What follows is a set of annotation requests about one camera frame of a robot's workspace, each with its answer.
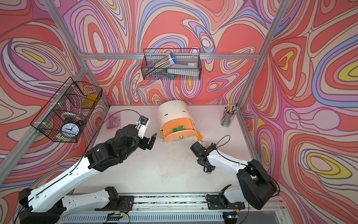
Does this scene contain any pink plastic case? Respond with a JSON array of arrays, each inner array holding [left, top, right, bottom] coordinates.
[[106, 111, 121, 130]]

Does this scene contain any orange top drawer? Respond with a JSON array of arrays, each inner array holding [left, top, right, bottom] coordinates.
[[161, 118, 198, 142]]

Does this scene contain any black wire basket left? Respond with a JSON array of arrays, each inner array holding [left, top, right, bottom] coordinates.
[[30, 77, 103, 143]]

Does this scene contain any black wire basket back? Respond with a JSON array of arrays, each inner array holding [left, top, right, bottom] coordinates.
[[141, 48, 202, 80]]

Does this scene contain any clear pencil tube blue cap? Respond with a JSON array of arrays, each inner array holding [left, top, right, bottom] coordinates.
[[144, 53, 177, 77]]

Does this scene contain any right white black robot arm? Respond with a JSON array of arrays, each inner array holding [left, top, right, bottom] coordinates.
[[190, 141, 278, 210]]

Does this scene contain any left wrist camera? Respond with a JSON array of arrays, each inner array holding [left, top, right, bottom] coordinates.
[[136, 115, 150, 139]]

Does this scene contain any grey box in basket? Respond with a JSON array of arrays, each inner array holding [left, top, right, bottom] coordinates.
[[167, 58, 200, 77]]

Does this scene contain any yellow object in basket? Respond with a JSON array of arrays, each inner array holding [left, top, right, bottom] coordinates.
[[81, 93, 98, 109]]

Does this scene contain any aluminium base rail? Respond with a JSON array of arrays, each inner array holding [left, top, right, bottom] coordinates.
[[59, 193, 292, 224]]

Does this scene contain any cream round drawer cabinet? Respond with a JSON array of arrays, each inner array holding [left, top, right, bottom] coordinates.
[[157, 100, 194, 130]]

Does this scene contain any pencil holder cup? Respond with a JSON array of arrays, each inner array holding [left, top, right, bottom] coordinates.
[[220, 101, 239, 127]]

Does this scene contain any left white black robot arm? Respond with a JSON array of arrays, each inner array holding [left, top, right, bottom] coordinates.
[[18, 124, 157, 224]]

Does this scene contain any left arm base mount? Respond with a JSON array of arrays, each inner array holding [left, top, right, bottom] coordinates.
[[95, 196, 135, 212]]

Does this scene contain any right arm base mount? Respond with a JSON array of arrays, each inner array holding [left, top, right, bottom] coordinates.
[[205, 184, 246, 211]]

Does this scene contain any yellow drawer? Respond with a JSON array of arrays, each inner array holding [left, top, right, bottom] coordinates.
[[160, 130, 165, 139]]

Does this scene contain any green circuit board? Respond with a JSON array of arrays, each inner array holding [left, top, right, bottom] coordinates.
[[105, 213, 127, 223]]

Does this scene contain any black wire basket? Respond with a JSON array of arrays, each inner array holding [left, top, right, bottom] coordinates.
[[30, 77, 103, 143], [141, 48, 202, 80]]

